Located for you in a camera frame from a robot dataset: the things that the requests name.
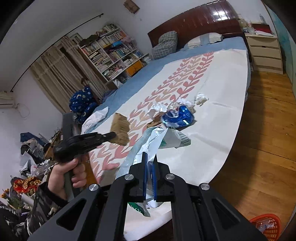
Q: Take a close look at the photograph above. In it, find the blue Pepsi snack wrapper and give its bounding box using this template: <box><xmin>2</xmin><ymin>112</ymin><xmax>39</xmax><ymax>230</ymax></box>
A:
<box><xmin>161</xmin><ymin>105</ymin><xmax>194</xmax><ymax>128</ymax></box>

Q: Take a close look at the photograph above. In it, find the grey checked pillow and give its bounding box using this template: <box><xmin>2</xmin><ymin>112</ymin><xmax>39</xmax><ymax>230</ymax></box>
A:
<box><xmin>152</xmin><ymin>31</ymin><xmax>178</xmax><ymax>59</ymax></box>

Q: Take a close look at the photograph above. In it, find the floral sliding wardrobe door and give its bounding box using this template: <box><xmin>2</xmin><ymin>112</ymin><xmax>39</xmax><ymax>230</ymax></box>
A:
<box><xmin>266</xmin><ymin>6</ymin><xmax>295</xmax><ymax>95</ymax></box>

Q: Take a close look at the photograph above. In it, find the white green plastic bag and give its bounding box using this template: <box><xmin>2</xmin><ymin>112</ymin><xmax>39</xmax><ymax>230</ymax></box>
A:
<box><xmin>116</xmin><ymin>127</ymin><xmax>191</xmax><ymax>217</ymax></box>

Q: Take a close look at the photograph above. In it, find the framed wall picture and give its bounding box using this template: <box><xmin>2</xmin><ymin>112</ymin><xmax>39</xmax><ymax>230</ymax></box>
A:
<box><xmin>123</xmin><ymin>0</ymin><xmax>139</xmax><ymax>14</ymax></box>

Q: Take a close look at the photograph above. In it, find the beige wooden nightstand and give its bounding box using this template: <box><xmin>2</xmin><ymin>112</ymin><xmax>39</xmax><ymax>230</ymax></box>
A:
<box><xmin>245</xmin><ymin>21</ymin><xmax>283</xmax><ymax>74</ymax></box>

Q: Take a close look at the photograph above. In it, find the red plastic mesh trash basket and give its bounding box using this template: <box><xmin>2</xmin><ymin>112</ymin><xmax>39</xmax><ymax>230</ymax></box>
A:
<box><xmin>249</xmin><ymin>214</ymin><xmax>281</xmax><ymax>241</ymax></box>

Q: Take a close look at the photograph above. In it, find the clutter pile on floor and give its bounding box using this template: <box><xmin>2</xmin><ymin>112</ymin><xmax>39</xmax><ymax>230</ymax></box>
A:
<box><xmin>1</xmin><ymin>133</ymin><xmax>67</xmax><ymax>240</ymax></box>

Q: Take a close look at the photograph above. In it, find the beige curtain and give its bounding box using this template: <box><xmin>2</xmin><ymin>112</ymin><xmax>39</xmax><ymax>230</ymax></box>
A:
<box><xmin>30</xmin><ymin>36</ymin><xmax>107</xmax><ymax>113</ymax></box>

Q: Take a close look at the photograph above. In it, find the navy moon-pattern garment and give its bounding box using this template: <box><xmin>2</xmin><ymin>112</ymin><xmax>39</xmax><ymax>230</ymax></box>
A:
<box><xmin>69</xmin><ymin>86</ymin><xmax>98</xmax><ymax>125</ymax></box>

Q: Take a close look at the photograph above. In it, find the black curtain rod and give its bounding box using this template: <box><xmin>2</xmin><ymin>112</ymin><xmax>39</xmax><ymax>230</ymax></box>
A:
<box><xmin>10</xmin><ymin>13</ymin><xmax>104</xmax><ymax>93</ymax></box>

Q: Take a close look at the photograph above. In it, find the blue bed sheet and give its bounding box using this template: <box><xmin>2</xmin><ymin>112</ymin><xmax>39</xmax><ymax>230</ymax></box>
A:
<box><xmin>95</xmin><ymin>37</ymin><xmax>248</xmax><ymax>118</ymax></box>

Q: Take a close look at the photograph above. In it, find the dark red wooden headboard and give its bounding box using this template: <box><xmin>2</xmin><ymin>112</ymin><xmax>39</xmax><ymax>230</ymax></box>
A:
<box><xmin>148</xmin><ymin>1</ymin><xmax>245</xmax><ymax>50</ymax></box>

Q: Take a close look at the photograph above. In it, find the white cloth on bed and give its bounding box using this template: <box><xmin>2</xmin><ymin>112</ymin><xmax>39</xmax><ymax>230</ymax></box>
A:
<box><xmin>81</xmin><ymin>106</ymin><xmax>109</xmax><ymax>134</ymax></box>

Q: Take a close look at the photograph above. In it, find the white air conditioner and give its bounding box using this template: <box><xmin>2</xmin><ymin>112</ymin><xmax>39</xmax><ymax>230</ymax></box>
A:
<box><xmin>0</xmin><ymin>91</ymin><xmax>15</xmax><ymax>109</ymax></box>

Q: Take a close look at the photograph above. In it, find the brown paper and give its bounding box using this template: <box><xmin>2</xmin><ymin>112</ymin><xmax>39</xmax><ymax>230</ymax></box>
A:
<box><xmin>109</xmin><ymin>113</ymin><xmax>130</xmax><ymax>146</ymax></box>

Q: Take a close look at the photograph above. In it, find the white bookshelf with books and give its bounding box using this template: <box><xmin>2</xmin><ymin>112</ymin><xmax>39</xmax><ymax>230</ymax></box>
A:
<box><xmin>79</xmin><ymin>23</ymin><xmax>151</xmax><ymax>90</ymax></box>

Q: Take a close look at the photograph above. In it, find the person's left hand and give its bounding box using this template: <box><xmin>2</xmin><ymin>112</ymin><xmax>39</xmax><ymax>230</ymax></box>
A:
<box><xmin>48</xmin><ymin>156</ymin><xmax>88</xmax><ymax>200</ymax></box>

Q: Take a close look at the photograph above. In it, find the flat blue white pillow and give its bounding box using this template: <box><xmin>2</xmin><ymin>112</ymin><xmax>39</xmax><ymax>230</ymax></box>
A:
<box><xmin>187</xmin><ymin>33</ymin><xmax>223</xmax><ymax>48</ymax></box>

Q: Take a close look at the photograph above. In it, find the white leaf-pattern bed cover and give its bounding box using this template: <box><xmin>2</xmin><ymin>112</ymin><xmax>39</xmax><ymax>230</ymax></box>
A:
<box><xmin>86</xmin><ymin>49</ymin><xmax>249</xmax><ymax>241</ymax></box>

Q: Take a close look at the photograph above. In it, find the white tissue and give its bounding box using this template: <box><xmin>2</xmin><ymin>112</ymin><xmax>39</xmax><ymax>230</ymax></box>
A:
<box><xmin>194</xmin><ymin>93</ymin><xmax>209</xmax><ymax>106</ymax></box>

